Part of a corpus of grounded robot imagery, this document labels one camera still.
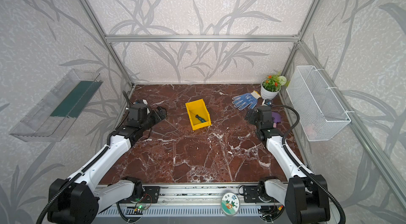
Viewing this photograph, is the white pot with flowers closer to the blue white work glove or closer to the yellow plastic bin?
the blue white work glove

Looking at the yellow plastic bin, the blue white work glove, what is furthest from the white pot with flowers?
the yellow plastic bin

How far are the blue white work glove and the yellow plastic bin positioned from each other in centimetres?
23

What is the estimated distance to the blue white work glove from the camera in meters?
1.10

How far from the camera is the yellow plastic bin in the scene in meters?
0.97
